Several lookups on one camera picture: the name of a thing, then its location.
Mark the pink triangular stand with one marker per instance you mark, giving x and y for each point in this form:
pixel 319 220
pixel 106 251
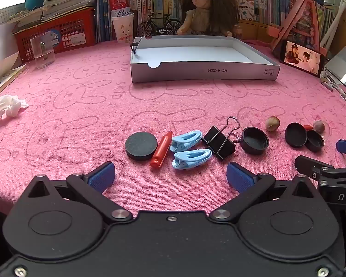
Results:
pixel 305 20

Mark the grey laptop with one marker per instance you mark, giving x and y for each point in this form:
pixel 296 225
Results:
pixel 343 69

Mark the smartphone with lit screen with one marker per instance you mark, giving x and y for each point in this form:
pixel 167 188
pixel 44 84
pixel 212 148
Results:
pixel 301 57

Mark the brown nut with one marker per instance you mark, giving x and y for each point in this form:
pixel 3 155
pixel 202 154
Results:
pixel 272 123

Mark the large black binder clip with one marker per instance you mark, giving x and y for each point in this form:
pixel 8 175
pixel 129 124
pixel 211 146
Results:
pixel 219 142

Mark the black round puck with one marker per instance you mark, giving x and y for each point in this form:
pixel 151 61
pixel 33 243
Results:
pixel 141 145

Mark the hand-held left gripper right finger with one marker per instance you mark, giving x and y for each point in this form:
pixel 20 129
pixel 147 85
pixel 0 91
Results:
pixel 239 179

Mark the white pipe frame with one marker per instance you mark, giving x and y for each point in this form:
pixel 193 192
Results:
pixel 338 14

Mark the crumpled white tissue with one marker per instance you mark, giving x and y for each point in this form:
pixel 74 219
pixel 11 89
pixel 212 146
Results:
pixel 7 106

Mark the wooden desk organizer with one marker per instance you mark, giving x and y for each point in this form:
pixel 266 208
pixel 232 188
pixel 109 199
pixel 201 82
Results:
pixel 256 28

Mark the red crayon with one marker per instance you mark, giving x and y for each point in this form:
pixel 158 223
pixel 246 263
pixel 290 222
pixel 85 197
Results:
pixel 162 149

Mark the red plastic crate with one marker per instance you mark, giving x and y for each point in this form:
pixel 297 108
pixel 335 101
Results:
pixel 75 28

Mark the clear glass cup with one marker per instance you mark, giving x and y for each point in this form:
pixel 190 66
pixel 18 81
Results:
pixel 43 52

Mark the red beverage can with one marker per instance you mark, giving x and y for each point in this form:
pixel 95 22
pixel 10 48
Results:
pixel 119 4

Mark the open paper booklet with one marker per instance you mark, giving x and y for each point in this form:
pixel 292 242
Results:
pixel 3 75

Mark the pink rabbit print towel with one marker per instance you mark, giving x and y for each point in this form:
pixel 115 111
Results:
pixel 75 106

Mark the black model bicycle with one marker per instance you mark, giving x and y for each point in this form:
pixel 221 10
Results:
pixel 158 24

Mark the small black binder clip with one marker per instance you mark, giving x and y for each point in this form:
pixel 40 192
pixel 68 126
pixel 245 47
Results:
pixel 134 47

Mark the black round cap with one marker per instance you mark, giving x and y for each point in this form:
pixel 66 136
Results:
pixel 295 134
pixel 255 141
pixel 315 141

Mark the white cardboard box tray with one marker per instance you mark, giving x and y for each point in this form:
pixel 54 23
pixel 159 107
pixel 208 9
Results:
pixel 190 53

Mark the blue plastic clip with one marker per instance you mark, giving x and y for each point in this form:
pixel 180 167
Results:
pixel 191 159
pixel 186 140

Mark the stack of lying books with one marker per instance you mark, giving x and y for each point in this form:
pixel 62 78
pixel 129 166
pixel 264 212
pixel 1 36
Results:
pixel 69 0

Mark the cat print paper cup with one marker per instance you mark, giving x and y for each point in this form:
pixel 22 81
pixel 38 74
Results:
pixel 123 28

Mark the curly brown-haired doll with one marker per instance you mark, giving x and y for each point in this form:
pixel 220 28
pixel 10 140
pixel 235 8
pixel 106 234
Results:
pixel 201 5

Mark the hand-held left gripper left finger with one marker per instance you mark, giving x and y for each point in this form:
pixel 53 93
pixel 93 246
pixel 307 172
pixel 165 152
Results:
pixel 102 176

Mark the small red plastic piece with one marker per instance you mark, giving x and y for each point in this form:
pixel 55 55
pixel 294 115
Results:
pixel 308 127

